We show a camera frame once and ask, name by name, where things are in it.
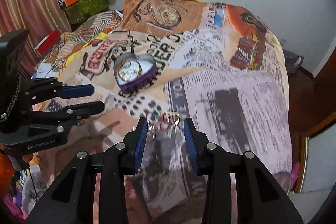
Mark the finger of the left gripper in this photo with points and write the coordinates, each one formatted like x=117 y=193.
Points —
x=65 y=118
x=44 y=89

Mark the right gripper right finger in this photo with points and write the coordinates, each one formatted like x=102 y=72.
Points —
x=260 y=198

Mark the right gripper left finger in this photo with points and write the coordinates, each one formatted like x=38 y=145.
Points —
x=70 y=198

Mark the red box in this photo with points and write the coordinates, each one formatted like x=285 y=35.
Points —
x=45 y=45

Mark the yellow cloth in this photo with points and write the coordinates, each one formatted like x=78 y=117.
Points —
x=101 y=35

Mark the heart-shaped purple tin box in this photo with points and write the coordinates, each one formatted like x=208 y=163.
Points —
x=149 y=72

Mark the striped red curtain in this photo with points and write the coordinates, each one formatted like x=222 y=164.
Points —
x=40 y=17

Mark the gold bangle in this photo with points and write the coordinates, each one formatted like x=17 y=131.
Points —
x=129 y=70

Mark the brown wooden door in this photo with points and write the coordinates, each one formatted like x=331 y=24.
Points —
x=311 y=111

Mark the patchwork print bed cover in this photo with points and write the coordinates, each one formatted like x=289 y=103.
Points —
x=218 y=64

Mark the dark bag on floor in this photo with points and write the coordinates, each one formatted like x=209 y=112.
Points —
x=292 y=61

